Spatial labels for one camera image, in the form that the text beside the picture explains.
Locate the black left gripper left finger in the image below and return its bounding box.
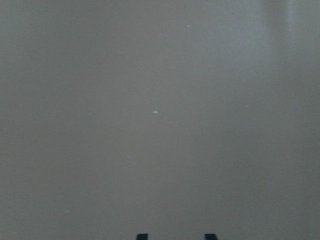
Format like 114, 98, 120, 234
136, 233, 148, 240

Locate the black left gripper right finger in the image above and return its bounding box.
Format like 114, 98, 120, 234
204, 233, 217, 240

